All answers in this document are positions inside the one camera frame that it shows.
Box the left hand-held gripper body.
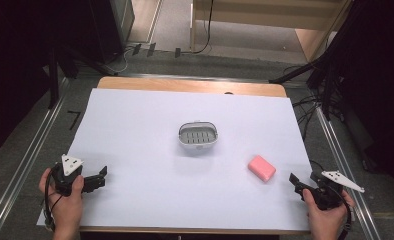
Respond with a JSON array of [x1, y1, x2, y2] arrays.
[[52, 153, 86, 197]]

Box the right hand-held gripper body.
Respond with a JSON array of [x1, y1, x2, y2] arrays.
[[304, 170, 366, 211]]

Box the pink soap bar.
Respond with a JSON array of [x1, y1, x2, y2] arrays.
[[247, 154, 277, 184]]

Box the grey soap dish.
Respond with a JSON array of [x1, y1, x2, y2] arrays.
[[177, 120, 219, 151]]

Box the person's right hand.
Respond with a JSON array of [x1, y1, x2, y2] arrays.
[[301, 188, 356, 236]]

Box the person's left hand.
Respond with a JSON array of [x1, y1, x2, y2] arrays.
[[38, 167, 85, 235]]

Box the white paper sheet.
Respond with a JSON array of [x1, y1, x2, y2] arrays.
[[36, 87, 315, 232]]

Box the wooden table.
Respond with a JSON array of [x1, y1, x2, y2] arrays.
[[79, 76, 311, 236]]

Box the black cabinet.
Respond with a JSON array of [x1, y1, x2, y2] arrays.
[[53, 0, 136, 65]]

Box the light wooden furniture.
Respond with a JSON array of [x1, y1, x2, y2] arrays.
[[189, 0, 353, 63]]

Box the metal floor rail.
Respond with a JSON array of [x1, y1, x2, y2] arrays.
[[310, 99, 383, 240], [0, 77, 71, 240]]

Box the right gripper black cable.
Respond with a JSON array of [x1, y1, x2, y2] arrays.
[[331, 185, 353, 240]]

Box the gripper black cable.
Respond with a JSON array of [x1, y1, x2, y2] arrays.
[[331, 185, 353, 240], [43, 165, 63, 232]]

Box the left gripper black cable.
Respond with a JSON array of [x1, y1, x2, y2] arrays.
[[43, 165, 63, 232]]

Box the bundle of black floor cables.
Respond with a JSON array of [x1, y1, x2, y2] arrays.
[[283, 64, 346, 141]]

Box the black hanging cable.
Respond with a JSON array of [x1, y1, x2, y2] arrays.
[[190, 0, 215, 55]]

